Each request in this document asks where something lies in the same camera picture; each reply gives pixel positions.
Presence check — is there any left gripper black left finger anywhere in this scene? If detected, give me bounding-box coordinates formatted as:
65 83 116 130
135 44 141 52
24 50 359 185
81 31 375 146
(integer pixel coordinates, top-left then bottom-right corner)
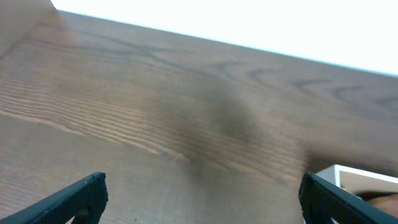
1 172 108 224

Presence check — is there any white cardboard box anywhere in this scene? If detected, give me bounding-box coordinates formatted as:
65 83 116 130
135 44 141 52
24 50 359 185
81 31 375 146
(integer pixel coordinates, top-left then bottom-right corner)
316 164 397 194

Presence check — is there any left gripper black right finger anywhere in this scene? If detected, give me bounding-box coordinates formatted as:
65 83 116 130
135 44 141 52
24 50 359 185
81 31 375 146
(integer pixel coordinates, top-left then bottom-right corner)
298 173 397 224

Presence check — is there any brown plush toy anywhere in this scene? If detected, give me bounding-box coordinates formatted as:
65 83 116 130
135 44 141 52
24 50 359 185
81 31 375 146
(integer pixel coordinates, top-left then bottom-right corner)
357 191 398 217

